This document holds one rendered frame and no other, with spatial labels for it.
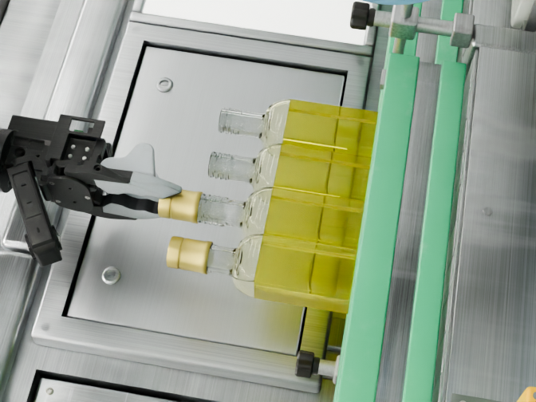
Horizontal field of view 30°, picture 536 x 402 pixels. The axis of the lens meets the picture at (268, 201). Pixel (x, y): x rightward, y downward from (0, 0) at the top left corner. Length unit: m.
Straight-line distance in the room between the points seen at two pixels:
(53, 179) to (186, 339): 0.24
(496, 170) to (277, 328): 0.35
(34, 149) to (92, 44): 0.29
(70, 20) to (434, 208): 0.69
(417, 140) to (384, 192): 0.07
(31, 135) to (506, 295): 0.55
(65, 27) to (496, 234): 0.75
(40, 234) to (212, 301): 0.23
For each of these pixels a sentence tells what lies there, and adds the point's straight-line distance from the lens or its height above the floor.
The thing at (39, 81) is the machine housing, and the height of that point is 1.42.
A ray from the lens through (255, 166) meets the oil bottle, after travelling 1.10.
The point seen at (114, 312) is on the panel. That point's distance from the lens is 1.19.
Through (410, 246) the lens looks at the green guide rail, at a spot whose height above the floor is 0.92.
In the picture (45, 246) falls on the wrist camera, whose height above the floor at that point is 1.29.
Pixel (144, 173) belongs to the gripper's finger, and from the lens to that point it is 1.09.
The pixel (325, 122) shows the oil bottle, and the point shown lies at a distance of 1.12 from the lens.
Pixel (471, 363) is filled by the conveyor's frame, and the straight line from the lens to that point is 0.88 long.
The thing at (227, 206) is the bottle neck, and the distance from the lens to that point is 1.08.
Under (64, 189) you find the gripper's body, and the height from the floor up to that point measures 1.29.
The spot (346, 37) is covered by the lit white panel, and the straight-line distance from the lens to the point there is 1.39.
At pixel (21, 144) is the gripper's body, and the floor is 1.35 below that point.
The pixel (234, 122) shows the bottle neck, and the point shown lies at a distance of 1.14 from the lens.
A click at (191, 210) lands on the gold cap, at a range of 1.08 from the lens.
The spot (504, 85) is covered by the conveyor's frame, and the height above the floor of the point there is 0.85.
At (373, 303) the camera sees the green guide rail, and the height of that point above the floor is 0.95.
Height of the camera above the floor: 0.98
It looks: 5 degrees up
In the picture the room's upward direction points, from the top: 81 degrees counter-clockwise
